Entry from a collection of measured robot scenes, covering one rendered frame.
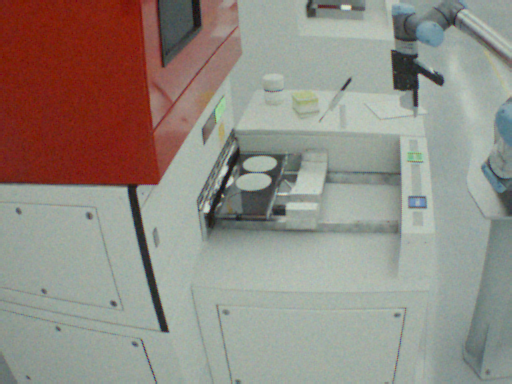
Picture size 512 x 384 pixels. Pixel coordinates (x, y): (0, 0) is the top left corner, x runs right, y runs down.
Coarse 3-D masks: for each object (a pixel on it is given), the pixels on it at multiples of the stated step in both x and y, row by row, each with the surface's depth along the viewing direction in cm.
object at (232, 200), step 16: (240, 160) 210; (224, 176) 202; (272, 176) 200; (224, 192) 194; (240, 192) 194; (256, 192) 193; (272, 192) 192; (224, 208) 187; (240, 208) 186; (256, 208) 185
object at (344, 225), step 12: (228, 228) 192; (240, 228) 191; (252, 228) 191; (264, 228) 190; (276, 228) 189; (288, 228) 189; (324, 228) 186; (336, 228) 186; (348, 228) 185; (360, 228) 184; (372, 228) 184; (384, 228) 183; (396, 228) 182
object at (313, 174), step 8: (328, 160) 212; (304, 168) 207; (312, 168) 206; (320, 168) 206; (304, 176) 203; (312, 176) 202; (320, 176) 202; (296, 184) 199; (304, 184) 199; (312, 184) 198; (320, 184) 198; (320, 200) 192; (288, 224) 184; (296, 224) 183; (304, 224) 183; (312, 224) 182
